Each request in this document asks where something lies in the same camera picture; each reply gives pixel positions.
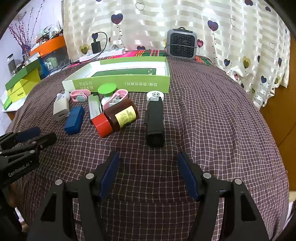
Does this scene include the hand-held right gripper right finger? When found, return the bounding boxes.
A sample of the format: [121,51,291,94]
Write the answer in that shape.
[178,151,270,241]

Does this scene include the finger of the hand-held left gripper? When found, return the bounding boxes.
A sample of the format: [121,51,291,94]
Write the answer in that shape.
[0,133,57,160]
[0,126,41,151]

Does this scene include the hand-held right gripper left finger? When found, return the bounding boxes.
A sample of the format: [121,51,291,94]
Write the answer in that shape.
[26,151,121,241]

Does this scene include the white charger adapter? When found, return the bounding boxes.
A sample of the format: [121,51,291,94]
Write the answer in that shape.
[53,94,70,121]

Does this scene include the blue usb card reader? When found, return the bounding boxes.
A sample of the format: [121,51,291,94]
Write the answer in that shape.
[64,106,85,135]

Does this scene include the pink cable clip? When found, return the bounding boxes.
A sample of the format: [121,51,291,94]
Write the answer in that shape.
[70,89,90,102]
[102,89,129,110]

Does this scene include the silver lighter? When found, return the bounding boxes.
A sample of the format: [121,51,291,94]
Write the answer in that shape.
[88,93,102,122]

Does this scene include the brown bottle with red cap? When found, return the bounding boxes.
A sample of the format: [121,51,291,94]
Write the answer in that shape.
[93,98,139,138]

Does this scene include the black rectangular device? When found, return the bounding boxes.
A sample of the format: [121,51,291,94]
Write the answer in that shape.
[145,100,164,147]

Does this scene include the white jar with green lid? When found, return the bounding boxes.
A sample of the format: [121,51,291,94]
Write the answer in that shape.
[97,83,117,106]

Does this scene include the small white capped bottle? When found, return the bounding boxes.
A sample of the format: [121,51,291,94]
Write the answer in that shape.
[147,91,165,103]

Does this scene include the green and white cardboard box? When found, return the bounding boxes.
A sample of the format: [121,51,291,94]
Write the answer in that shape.
[62,57,171,93]

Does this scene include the yellow green cardboard box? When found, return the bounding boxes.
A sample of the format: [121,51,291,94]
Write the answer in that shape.
[7,70,41,103]

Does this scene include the blue printed box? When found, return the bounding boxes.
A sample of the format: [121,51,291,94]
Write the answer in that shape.
[38,57,58,79]

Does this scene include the dark glass jar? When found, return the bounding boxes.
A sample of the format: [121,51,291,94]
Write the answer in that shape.
[8,54,16,75]

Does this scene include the purple flower branches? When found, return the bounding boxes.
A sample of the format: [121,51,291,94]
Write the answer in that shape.
[8,5,44,52]

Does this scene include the storage bin with orange lid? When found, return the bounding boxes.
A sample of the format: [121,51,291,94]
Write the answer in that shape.
[30,36,71,70]

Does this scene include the pile of assorted clutter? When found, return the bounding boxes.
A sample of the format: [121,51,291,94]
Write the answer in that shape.
[35,25,64,43]

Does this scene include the green printed card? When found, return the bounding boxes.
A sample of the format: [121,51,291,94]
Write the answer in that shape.
[92,68,158,77]

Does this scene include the black plug adapter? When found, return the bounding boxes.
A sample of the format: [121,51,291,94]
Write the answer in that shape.
[91,41,102,54]

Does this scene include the wooden cabinet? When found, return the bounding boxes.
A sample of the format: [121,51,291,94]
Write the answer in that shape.
[259,86,296,149]

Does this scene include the white power strip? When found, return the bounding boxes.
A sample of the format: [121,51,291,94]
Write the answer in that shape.
[79,47,126,62]

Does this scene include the colourful striped mat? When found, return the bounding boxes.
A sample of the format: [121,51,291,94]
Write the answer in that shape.
[69,50,214,67]

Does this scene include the grey desk fan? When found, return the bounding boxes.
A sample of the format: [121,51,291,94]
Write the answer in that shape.
[166,27,198,60]

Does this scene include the heart print curtain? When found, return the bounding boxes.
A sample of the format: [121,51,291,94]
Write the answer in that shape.
[63,0,290,109]

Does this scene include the black cable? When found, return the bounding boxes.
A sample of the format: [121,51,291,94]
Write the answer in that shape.
[47,32,108,77]

